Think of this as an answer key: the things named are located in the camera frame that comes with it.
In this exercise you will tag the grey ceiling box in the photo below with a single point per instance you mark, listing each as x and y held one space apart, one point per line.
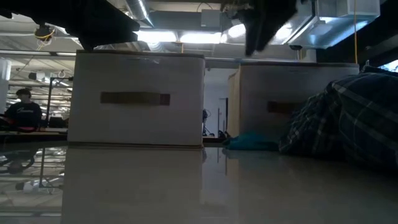
211 18

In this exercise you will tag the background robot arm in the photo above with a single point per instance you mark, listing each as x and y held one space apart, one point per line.
205 121

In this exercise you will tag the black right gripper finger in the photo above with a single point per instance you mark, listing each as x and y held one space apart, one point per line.
252 42
267 37

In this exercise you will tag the ceiling light strip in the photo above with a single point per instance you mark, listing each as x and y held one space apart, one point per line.
186 37

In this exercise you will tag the white column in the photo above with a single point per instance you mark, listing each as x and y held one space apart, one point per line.
4 87

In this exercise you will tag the person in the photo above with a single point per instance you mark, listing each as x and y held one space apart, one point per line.
24 113

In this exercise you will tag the glass window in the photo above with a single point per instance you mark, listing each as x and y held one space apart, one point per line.
392 66

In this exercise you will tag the beige fabric storage box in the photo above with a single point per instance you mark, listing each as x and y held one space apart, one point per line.
133 121
264 87

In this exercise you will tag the blue plaid shirt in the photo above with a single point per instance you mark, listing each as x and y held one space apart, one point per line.
351 124

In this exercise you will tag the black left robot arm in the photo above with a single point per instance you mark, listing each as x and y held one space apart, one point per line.
18 6

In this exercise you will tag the rectangular metal air duct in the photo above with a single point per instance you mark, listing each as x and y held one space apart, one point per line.
329 31

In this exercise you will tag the round silver air duct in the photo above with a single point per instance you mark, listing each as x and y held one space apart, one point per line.
138 11

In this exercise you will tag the background table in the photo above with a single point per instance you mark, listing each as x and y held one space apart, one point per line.
31 132

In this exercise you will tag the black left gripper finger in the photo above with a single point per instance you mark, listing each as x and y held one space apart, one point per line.
118 21
115 39

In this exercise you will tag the teal cloth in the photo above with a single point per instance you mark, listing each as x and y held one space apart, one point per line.
248 142

